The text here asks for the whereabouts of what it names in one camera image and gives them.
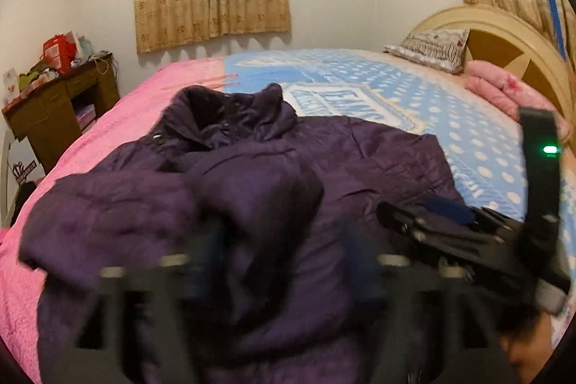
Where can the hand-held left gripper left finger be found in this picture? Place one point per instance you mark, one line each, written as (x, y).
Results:
(204, 262)

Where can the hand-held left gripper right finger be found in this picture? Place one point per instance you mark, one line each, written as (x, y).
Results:
(360, 262)

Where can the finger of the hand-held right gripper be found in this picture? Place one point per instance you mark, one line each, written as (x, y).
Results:
(432, 238)
(450, 208)

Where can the purple padded jacket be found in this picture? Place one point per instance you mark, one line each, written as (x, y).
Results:
(270, 186)

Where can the person's right hand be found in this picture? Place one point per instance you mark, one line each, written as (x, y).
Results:
(531, 348)

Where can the folded pink quilt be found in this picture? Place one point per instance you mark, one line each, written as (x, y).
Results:
(495, 87)

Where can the blue dotted blanket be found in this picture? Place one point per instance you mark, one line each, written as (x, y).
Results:
(405, 96)

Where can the pink fleece blanket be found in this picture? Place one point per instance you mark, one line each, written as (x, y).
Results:
(112, 132)

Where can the striped patterned pillow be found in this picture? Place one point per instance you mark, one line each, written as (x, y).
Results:
(434, 46)

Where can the cream wooden bed headboard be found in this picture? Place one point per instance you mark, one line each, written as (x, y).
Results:
(495, 24)

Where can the stack of books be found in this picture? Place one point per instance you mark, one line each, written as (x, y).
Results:
(86, 116)

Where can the brown wooden desk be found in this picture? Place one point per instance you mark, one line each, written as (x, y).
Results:
(45, 114)

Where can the white gift bag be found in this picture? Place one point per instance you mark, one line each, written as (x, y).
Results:
(83, 44)

